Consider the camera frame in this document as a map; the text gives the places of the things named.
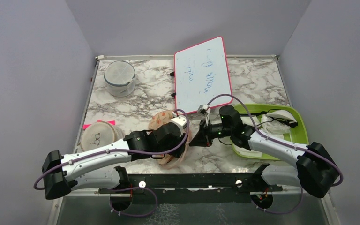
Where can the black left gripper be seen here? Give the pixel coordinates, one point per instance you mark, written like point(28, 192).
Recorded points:
point(180, 140)

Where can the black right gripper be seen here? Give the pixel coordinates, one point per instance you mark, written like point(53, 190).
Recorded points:
point(203, 138)

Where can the floral mesh laundry bag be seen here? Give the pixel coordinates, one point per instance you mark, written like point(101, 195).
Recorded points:
point(175, 158)

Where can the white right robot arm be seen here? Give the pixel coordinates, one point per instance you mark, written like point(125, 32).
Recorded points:
point(310, 167)

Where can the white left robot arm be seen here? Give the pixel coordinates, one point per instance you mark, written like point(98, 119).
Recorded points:
point(62, 174)

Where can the beige cylindrical mesh laundry bag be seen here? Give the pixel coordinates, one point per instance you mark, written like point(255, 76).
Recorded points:
point(99, 135)

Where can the white cylindrical mesh bag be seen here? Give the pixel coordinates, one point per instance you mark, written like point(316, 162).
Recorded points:
point(120, 78)

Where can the pink framed whiteboard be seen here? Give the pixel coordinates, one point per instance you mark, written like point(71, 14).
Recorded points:
point(202, 76)

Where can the pink sticky note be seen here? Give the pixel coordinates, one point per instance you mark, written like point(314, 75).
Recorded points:
point(99, 122)

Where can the green plastic tray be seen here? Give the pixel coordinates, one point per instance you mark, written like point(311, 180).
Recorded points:
point(255, 154)

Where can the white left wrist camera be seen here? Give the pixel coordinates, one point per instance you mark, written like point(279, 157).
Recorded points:
point(180, 122)

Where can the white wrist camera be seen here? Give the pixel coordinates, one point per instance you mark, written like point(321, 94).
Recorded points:
point(180, 122)
point(205, 111)

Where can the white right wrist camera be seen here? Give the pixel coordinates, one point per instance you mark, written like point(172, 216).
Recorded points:
point(205, 111)

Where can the black mounting rail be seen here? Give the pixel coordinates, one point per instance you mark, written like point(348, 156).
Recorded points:
point(187, 188)

